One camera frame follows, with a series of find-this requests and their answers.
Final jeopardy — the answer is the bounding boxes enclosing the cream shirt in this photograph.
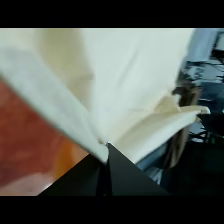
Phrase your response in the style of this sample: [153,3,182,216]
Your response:
[0,27,212,165]

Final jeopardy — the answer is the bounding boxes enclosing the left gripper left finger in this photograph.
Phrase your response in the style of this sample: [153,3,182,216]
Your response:
[38,153,110,197]

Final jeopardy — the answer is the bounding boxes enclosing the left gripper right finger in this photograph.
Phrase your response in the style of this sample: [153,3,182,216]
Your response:
[105,142,170,197]

